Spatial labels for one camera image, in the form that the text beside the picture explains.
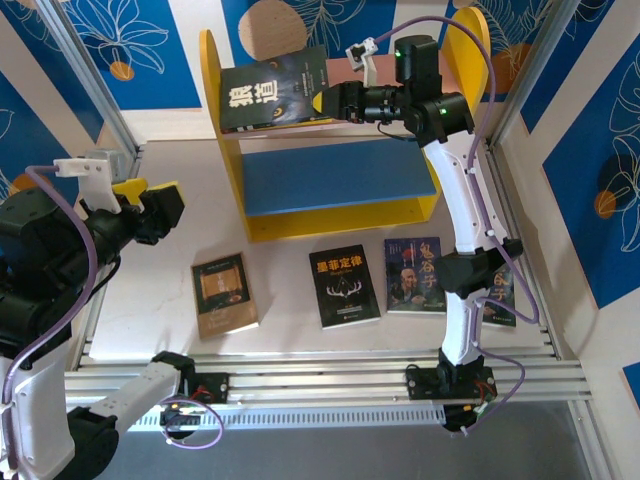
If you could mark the black wolf eyes book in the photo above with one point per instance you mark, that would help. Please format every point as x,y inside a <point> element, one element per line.
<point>260,95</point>

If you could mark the brown gold cover book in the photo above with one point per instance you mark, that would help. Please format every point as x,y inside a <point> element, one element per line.
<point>222,295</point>

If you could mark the blue portrait cover book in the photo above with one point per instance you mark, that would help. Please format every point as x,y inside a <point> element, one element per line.
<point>497,312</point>
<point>405,280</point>

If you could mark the black antler cover book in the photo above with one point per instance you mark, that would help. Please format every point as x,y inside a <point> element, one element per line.
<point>345,285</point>

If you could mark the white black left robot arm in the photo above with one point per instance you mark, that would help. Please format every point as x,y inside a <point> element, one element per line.
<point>30,400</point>

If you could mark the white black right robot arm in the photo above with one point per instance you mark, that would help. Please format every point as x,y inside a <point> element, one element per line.
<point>465,200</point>

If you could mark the pink shelf board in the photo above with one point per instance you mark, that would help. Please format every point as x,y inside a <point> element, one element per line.
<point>386,67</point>

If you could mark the blue shelf board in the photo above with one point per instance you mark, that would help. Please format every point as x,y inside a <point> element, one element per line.
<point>325,175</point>

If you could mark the yellow bookshelf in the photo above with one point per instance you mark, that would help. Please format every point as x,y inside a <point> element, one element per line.
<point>280,227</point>

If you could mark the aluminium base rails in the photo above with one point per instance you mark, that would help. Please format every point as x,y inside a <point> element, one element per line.
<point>325,380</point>

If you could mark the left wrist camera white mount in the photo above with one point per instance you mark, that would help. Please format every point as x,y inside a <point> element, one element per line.
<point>95,185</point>

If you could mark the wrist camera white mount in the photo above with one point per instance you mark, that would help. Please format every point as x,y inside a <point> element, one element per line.
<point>95,185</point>
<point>370,70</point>

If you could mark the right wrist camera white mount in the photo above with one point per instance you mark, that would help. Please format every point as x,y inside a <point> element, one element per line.
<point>370,70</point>

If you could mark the aluminium frame post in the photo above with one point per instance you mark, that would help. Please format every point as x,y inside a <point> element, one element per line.
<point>530,75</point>
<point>100,95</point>

